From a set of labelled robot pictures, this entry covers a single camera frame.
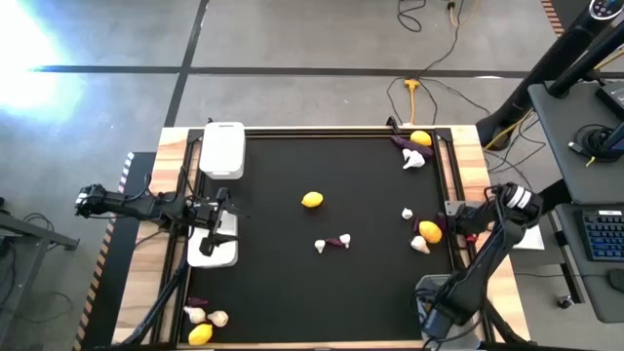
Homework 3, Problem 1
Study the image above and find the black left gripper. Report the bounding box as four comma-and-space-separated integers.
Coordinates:
198, 187, 251, 257

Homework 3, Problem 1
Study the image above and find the yellow lemon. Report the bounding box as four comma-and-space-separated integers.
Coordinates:
300, 191, 325, 210
409, 130, 434, 148
418, 219, 444, 245
187, 323, 215, 347

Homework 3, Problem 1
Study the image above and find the white paper sheet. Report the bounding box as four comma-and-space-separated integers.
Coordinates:
511, 223, 546, 252

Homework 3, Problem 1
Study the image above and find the large white garlic bulb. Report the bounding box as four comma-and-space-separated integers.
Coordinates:
404, 150, 427, 171

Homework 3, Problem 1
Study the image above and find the black table mat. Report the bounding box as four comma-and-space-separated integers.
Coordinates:
178, 135, 455, 345

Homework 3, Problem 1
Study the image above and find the purple eggplant top right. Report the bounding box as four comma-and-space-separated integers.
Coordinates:
389, 136, 435, 160

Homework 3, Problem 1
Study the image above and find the black keyboard with blue keys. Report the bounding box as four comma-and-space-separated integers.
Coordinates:
578, 208, 624, 263

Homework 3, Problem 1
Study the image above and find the black hazard-edged floor mat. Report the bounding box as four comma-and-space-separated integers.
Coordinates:
72, 151, 160, 351
539, 0, 569, 38

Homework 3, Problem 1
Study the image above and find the grey keyboard desk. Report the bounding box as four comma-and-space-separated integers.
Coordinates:
548, 202, 624, 326

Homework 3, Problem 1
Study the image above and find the black computer mouse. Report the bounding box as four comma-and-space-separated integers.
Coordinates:
607, 267, 624, 294

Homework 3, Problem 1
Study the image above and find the grey side table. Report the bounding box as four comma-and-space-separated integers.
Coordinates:
0, 197, 82, 351

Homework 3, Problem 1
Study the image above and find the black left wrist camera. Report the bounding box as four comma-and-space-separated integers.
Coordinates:
193, 202, 218, 226

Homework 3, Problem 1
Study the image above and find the yellow extension cord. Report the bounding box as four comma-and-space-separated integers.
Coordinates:
403, 77, 421, 127

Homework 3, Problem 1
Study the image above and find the coiled black cable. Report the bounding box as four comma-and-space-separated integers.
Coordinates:
572, 124, 620, 165

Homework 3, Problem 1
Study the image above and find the black floor cable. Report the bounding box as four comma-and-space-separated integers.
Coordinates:
386, 0, 493, 129

